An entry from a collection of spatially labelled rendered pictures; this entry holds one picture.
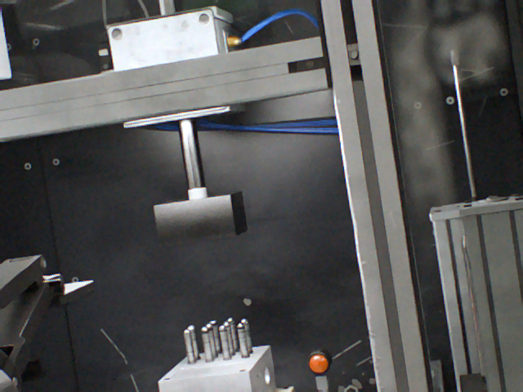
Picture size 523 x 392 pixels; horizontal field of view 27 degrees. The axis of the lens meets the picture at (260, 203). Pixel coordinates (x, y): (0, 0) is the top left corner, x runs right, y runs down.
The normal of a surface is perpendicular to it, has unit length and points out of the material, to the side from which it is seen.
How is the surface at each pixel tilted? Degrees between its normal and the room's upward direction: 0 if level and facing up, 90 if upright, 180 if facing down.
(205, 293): 90
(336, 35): 90
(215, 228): 90
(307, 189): 90
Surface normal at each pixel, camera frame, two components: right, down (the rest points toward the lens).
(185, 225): -0.18, 0.08
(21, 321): -0.21, -0.87
